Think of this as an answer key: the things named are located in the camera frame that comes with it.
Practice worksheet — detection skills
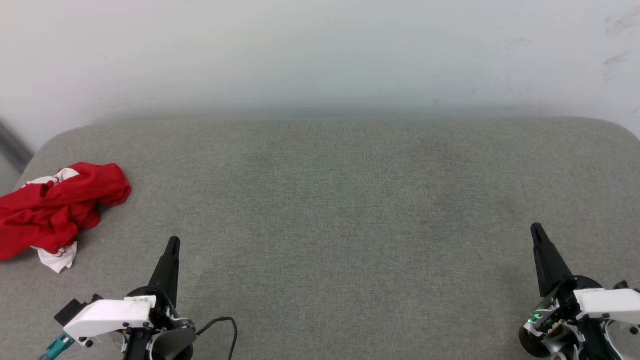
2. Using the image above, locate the teal cable connector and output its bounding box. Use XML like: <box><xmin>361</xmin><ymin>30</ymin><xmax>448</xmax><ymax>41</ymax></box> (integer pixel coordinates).
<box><xmin>39</xmin><ymin>332</ymin><xmax>76</xmax><ymax>360</ymax></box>

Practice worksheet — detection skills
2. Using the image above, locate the red and white garment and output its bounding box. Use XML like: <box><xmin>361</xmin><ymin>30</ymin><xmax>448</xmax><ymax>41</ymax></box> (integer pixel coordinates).
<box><xmin>0</xmin><ymin>162</ymin><xmax>132</xmax><ymax>274</ymax></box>

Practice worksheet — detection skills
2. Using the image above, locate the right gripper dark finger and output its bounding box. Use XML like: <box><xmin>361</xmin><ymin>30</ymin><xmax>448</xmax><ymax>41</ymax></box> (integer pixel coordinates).
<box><xmin>530</xmin><ymin>222</ymin><xmax>576</xmax><ymax>299</ymax></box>

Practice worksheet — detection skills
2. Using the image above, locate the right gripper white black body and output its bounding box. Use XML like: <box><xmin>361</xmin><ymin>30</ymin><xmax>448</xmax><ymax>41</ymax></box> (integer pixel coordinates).
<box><xmin>518</xmin><ymin>275</ymin><xmax>640</xmax><ymax>360</ymax></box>

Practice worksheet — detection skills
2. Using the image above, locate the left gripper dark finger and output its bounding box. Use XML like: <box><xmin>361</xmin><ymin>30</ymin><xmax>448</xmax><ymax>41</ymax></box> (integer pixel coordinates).
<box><xmin>148</xmin><ymin>236</ymin><xmax>181</xmax><ymax>308</ymax></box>

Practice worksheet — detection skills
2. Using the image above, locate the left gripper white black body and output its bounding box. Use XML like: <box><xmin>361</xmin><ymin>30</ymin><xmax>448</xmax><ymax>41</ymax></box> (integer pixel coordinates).
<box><xmin>62</xmin><ymin>286</ymin><xmax>197</xmax><ymax>360</ymax></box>

